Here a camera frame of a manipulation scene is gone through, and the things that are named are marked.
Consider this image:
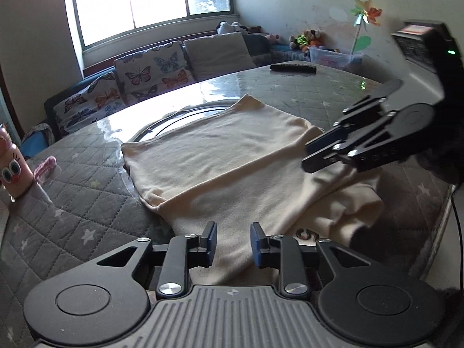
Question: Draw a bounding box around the grey quilted star tablecloth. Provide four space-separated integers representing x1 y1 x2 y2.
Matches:
0 60 457 348

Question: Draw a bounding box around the beige cushion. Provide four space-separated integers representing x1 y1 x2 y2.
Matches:
183 32 256 82

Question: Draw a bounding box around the black cable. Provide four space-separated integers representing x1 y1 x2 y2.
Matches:
450 185 464 276

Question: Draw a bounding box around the white plush toy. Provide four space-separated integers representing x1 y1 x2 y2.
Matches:
215 22 251 36

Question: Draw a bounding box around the pink duck face bottle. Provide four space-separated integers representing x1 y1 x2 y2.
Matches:
0 123 35 200

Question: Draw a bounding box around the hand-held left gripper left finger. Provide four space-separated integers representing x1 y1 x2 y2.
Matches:
96 221 218 298

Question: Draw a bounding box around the cream garment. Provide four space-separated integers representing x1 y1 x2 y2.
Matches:
120 93 385 287

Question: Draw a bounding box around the dark blue sofa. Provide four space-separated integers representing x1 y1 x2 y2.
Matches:
43 32 276 135

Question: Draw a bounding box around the black remote control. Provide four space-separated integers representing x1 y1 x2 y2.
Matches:
270 63 317 75

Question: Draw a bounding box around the clear plastic storage box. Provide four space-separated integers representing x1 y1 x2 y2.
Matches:
309 45 365 71

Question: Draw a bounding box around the brown plush bear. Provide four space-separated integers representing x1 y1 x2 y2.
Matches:
289 29 324 50

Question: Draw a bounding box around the blue cloth on chair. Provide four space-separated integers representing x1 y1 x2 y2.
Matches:
20 123 55 158

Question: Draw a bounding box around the window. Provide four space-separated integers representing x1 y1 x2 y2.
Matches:
63 0 240 57

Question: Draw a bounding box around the butterfly print cushion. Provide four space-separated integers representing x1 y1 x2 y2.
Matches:
114 41 189 106
52 70 126 135

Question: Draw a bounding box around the small pink cloth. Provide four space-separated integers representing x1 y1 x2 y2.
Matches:
33 156 58 182

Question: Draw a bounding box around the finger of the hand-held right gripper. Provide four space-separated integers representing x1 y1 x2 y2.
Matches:
305 78 404 155
302 110 397 174

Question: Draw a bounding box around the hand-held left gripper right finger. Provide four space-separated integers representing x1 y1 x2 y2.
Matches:
250 222 368 301

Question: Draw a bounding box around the colourful paper pinwheel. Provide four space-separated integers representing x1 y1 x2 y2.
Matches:
349 0 383 55

